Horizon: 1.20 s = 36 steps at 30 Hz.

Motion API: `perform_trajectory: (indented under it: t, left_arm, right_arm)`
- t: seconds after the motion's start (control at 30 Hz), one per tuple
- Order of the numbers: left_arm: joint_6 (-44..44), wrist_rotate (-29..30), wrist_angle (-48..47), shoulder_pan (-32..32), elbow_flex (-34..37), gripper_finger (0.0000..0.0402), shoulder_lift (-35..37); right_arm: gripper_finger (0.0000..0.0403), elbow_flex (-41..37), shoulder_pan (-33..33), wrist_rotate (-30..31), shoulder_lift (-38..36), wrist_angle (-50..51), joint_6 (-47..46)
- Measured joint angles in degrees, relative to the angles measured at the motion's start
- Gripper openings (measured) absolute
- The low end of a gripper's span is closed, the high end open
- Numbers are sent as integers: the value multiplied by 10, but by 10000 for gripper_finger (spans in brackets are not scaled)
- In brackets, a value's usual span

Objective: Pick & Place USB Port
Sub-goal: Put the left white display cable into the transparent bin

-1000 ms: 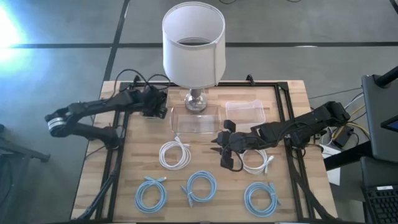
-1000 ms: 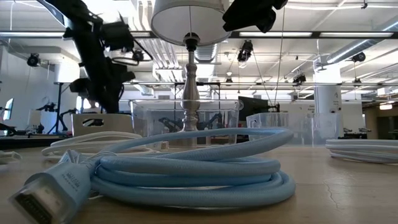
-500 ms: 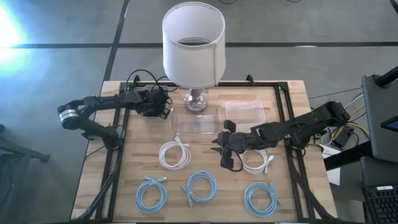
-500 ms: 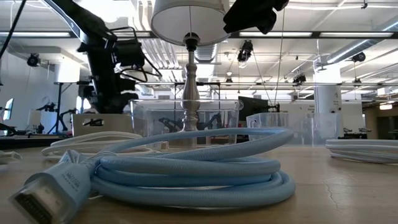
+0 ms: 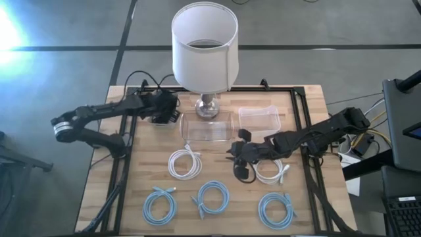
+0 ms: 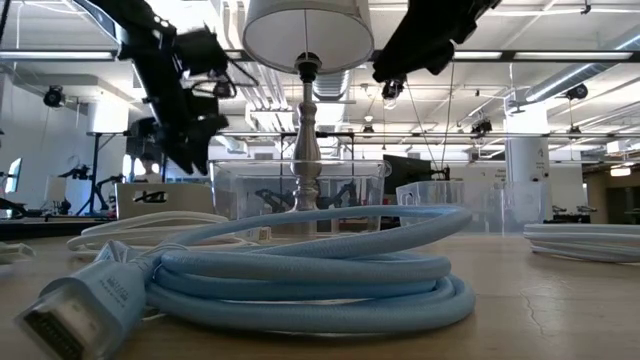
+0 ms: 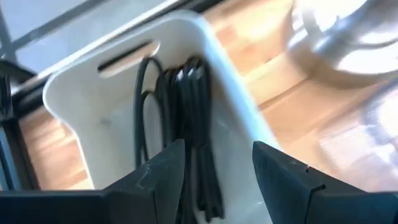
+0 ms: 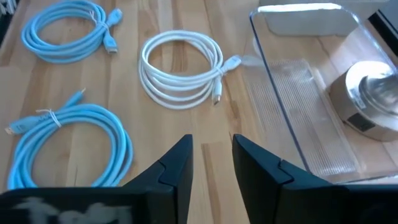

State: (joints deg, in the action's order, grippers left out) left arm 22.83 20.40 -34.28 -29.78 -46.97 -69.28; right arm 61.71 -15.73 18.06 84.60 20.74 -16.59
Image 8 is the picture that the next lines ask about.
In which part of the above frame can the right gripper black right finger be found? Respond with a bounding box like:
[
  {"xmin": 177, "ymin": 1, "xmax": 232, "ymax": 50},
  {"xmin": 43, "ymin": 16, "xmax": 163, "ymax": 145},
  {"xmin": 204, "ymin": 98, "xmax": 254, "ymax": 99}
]
[{"xmin": 232, "ymin": 134, "xmax": 343, "ymax": 224}]

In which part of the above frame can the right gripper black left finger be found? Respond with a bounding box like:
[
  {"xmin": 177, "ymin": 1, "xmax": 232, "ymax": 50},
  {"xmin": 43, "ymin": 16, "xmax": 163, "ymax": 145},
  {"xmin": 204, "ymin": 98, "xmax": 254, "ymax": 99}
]
[{"xmin": 123, "ymin": 134, "xmax": 194, "ymax": 224}]

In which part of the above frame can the clear plastic bin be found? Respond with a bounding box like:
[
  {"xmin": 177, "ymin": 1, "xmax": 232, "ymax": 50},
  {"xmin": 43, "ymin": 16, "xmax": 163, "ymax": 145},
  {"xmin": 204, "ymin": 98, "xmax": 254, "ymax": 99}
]
[{"xmin": 242, "ymin": 2, "xmax": 398, "ymax": 184}]

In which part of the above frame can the white USB cable coil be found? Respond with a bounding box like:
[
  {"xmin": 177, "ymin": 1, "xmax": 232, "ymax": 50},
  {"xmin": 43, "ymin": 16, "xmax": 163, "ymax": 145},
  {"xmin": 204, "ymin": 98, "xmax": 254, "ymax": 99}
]
[{"xmin": 138, "ymin": 30, "xmax": 243, "ymax": 110}]

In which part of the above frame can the light blue HDMI cable coil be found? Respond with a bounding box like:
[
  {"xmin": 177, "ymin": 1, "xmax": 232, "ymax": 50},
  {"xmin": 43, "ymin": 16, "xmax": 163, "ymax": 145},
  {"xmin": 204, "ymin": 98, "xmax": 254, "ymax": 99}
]
[{"xmin": 21, "ymin": 0, "xmax": 124, "ymax": 65}]

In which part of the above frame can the silver table lamp white shade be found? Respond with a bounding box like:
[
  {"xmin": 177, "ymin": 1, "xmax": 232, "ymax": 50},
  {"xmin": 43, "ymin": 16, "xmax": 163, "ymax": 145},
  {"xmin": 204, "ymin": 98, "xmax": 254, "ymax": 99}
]
[{"xmin": 328, "ymin": 60, "xmax": 398, "ymax": 142}]

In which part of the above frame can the clear plastic piece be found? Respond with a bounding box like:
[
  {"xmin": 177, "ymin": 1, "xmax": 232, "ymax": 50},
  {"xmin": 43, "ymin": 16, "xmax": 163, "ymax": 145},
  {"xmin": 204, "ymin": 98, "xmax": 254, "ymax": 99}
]
[{"xmin": 0, "ymin": 0, "xmax": 16, "ymax": 16}]

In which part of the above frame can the light blue USB cable coil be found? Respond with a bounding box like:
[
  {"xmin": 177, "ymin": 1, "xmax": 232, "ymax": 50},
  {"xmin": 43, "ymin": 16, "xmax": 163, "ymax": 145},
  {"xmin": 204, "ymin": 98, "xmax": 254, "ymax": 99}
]
[{"xmin": 4, "ymin": 88, "xmax": 134, "ymax": 190}]

